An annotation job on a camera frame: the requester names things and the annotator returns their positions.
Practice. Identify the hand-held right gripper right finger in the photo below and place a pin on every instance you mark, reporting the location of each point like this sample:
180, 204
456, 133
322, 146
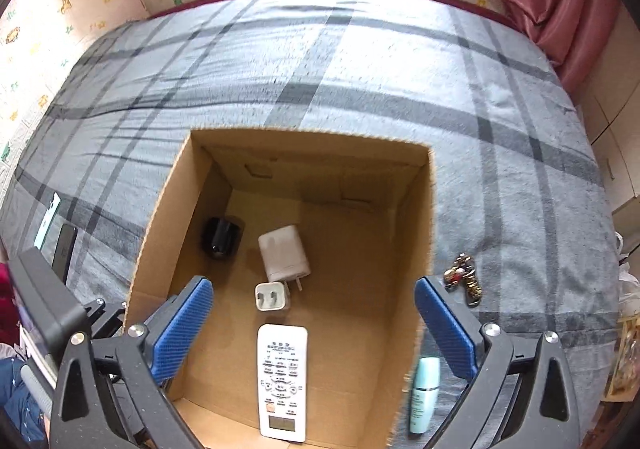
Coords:
442, 324

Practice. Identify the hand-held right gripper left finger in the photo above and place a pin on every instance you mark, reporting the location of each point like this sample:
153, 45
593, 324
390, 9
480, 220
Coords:
180, 329

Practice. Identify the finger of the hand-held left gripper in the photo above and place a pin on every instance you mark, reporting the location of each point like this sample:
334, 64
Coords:
107, 316

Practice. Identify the teal cosmetic bottle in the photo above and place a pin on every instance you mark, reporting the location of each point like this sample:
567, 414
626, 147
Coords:
425, 394

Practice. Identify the small white plug adapter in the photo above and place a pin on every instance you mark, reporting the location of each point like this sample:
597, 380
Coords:
272, 299

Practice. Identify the black cylindrical object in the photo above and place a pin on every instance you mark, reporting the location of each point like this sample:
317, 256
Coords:
222, 236

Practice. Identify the white remote control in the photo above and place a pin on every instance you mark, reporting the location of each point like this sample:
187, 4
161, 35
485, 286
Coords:
281, 379

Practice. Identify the cardboard box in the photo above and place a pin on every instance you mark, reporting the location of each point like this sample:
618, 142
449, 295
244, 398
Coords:
350, 254

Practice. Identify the large white charger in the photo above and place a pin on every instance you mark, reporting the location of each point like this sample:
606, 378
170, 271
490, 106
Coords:
282, 254

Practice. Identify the black smartphone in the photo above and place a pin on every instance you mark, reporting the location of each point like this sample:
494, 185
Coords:
65, 249

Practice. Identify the green smartphone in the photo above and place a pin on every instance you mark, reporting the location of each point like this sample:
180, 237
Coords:
47, 221

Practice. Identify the blue clothing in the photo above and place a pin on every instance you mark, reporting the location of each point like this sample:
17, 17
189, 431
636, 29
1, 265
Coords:
15, 404

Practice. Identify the wooden shelf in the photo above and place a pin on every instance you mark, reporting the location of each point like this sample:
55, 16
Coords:
625, 354

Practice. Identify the white plastic bag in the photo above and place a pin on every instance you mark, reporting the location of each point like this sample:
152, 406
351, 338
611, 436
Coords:
629, 274

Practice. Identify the cream wardrobe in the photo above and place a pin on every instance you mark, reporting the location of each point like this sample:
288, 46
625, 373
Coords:
615, 129

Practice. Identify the grey plaid bed sheet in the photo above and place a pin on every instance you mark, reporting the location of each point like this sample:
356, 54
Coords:
350, 79

